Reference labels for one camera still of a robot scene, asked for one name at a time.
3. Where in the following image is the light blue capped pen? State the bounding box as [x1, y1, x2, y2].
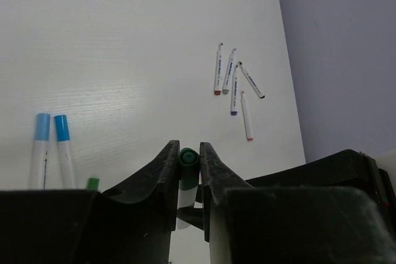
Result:
[28, 113, 50, 190]

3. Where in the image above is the pink capped pen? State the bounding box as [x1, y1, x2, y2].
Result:
[241, 91, 254, 142]

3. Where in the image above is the dark red capped pen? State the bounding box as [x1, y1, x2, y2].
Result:
[213, 42, 223, 96]

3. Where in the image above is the purple capped pen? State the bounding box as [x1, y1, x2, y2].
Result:
[230, 66, 239, 116]

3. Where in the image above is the grey pen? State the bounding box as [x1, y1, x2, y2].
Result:
[222, 48, 236, 95]

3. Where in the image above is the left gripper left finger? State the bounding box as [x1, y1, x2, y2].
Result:
[1, 140, 179, 263]

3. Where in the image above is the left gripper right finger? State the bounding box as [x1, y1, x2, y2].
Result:
[200, 142, 395, 263]

